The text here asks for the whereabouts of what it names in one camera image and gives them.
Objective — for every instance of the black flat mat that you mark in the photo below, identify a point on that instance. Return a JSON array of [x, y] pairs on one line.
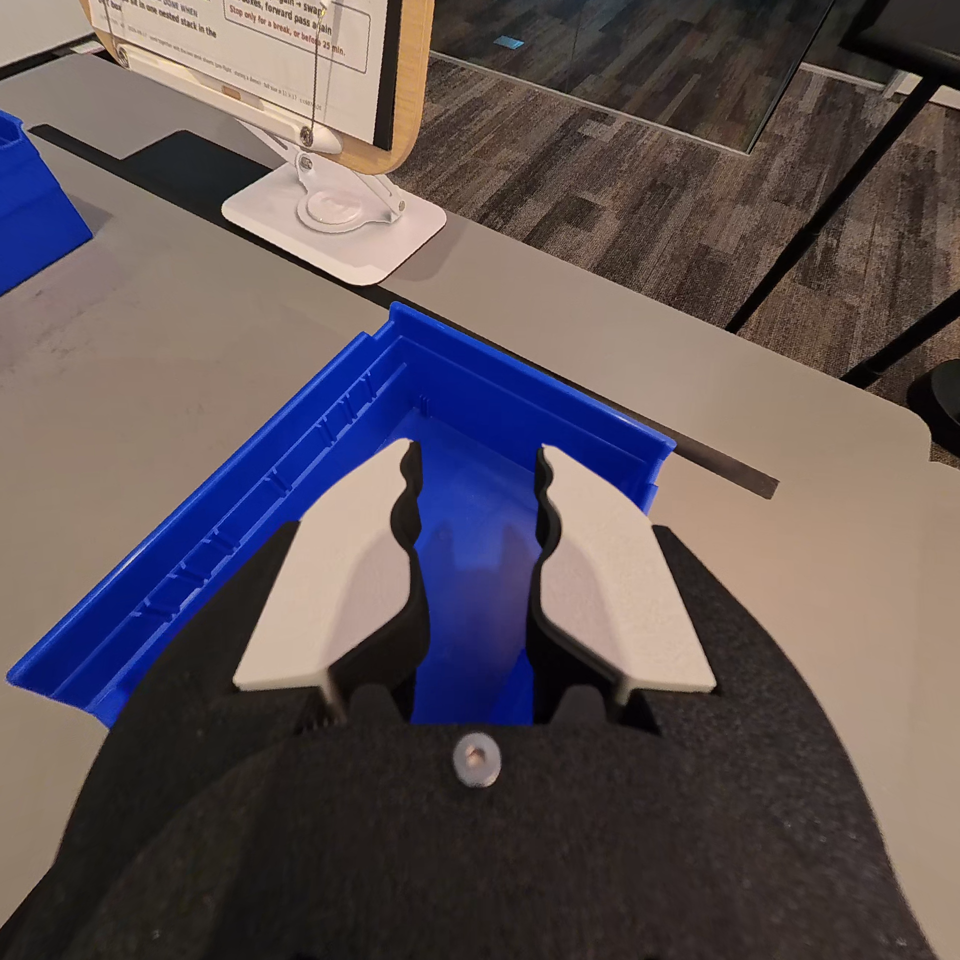
[[180, 158]]

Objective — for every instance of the instruction sheet on wooden stand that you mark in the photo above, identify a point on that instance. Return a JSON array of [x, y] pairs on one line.
[[413, 75]]

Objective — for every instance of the blue plastic bin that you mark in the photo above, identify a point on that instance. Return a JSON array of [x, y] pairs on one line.
[[225, 525], [30, 210]]

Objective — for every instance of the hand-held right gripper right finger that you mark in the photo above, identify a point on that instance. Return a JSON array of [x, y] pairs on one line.
[[630, 600]]

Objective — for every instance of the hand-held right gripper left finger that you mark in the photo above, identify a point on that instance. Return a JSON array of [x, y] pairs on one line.
[[323, 600]]

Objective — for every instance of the black round stand base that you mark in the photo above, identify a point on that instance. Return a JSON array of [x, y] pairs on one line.
[[942, 408]]

